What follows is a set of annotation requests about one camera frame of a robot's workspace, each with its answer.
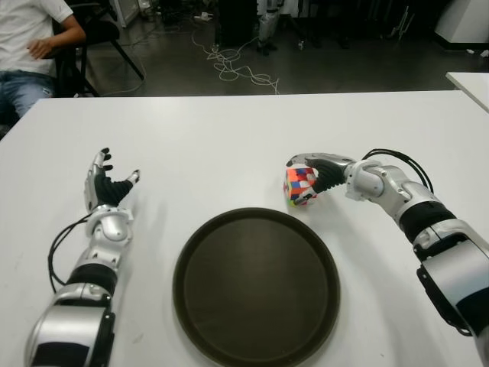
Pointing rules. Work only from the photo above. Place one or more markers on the seated person in white shirt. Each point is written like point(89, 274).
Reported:
point(23, 30)

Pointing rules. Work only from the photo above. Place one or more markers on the large white cabinet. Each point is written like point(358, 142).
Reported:
point(466, 23)

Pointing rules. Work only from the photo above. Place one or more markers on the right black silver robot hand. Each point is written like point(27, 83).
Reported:
point(330, 172)

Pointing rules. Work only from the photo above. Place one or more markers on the black office chair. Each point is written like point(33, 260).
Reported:
point(99, 30)

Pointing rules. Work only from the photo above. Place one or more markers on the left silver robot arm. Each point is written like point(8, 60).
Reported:
point(72, 329)

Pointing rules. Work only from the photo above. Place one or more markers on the dark round plate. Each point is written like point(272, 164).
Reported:
point(256, 286)

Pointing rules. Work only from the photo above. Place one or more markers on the black cabinet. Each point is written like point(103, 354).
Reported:
point(237, 23)

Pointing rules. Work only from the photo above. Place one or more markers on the multicoloured Rubik's cube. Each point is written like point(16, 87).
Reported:
point(298, 185)

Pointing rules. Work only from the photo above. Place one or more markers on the white side table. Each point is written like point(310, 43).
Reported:
point(471, 86)

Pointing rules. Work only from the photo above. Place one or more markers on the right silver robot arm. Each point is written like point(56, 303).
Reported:
point(451, 264)

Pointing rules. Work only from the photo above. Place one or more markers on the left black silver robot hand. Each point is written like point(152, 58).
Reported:
point(107, 191)

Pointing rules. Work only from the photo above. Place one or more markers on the white power strip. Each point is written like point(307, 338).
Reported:
point(204, 16)

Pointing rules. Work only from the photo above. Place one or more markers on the small white cabinet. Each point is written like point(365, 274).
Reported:
point(126, 11)

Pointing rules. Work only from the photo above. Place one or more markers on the grey metal folding stand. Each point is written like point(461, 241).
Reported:
point(403, 23)

